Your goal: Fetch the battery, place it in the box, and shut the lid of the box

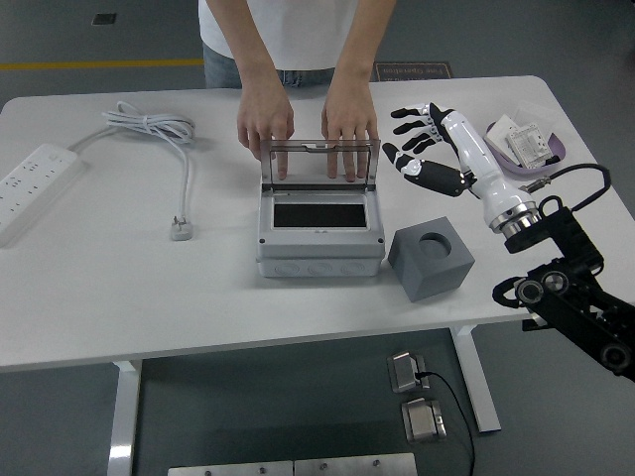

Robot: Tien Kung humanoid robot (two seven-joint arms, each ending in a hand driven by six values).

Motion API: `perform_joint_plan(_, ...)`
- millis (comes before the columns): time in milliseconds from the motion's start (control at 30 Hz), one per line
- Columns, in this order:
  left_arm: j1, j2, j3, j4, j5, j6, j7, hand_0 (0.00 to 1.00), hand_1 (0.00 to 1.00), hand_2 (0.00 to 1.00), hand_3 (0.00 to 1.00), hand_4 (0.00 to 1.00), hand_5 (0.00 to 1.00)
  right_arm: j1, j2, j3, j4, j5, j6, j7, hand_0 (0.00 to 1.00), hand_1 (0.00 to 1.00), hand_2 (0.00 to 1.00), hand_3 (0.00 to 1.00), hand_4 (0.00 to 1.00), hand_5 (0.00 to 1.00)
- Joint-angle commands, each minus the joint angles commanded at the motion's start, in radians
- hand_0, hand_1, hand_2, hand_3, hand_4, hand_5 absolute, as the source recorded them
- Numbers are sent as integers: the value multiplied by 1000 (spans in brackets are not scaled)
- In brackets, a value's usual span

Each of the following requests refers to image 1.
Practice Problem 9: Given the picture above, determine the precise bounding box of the person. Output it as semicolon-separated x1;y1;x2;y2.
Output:
197;0;398;90

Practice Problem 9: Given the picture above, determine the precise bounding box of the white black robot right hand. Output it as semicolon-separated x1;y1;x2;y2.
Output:
381;101;536;224

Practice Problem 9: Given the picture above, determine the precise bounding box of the white power cable with plug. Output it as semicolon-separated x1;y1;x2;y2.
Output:
66;101;197;243

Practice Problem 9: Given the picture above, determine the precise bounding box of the purple tray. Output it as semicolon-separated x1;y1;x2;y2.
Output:
483;118;570;178

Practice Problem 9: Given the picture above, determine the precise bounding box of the white socket module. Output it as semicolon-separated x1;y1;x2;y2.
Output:
504;121;555;168

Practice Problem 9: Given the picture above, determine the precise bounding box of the grey plastic junction box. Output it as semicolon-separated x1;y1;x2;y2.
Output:
255;183;387;279

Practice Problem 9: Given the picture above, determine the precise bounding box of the grey block holder with hole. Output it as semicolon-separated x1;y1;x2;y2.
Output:
386;215;476;303

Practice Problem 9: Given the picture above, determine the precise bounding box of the transparent hinged box lid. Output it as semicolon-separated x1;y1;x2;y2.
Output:
260;138;382;193

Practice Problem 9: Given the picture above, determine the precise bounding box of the white power strip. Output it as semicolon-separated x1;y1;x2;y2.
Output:
0;142;86;248

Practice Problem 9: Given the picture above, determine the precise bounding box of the person's right hand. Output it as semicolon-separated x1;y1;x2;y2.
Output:
236;86;297;180

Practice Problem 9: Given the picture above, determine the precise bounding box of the open metal floor socket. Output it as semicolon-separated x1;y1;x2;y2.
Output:
386;350;432;395
400;398;447;443

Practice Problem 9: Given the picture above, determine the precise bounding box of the small white carton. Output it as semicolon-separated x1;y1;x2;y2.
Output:
484;113;520;150

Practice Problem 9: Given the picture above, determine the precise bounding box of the thin black floor cable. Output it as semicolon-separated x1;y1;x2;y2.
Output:
416;370;477;476

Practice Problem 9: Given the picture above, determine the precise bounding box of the person's left hand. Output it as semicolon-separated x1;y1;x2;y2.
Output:
320;83;381;182

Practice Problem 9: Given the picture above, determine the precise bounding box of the white table leg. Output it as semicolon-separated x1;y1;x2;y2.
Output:
449;326;502;436
106;360;144;476

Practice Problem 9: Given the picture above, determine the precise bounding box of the clear plastic bag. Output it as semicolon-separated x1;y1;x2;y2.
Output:
510;98;560;135

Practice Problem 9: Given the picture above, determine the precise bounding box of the metal floor plate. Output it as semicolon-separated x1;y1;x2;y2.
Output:
293;451;418;476
167;459;295;476

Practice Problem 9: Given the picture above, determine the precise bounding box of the dark floor sign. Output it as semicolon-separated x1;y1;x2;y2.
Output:
374;61;455;81

